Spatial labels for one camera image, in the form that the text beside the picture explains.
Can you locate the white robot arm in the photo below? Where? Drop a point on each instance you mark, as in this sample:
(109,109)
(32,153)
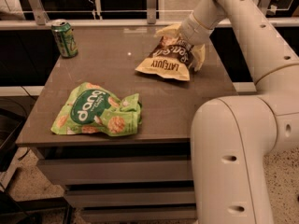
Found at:
(230,135)

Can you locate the brown Late July chip bag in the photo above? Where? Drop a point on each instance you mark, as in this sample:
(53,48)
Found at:
(171,59)

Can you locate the green soda can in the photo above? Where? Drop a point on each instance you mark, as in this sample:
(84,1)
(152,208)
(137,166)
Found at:
(63,35)

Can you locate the green Dang chip bag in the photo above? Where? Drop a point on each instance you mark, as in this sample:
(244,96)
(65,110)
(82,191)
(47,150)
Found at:
(93,109)

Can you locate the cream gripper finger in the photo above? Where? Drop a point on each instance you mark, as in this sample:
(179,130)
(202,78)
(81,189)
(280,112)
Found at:
(199,55)
(170,30)

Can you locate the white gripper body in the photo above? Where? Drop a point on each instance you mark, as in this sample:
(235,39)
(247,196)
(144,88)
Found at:
(191,32)

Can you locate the metal glass railing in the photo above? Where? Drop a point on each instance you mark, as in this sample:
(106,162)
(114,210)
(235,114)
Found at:
(151,11)

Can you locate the grey drawer cabinet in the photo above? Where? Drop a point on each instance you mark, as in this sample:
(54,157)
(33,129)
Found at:
(146,176)

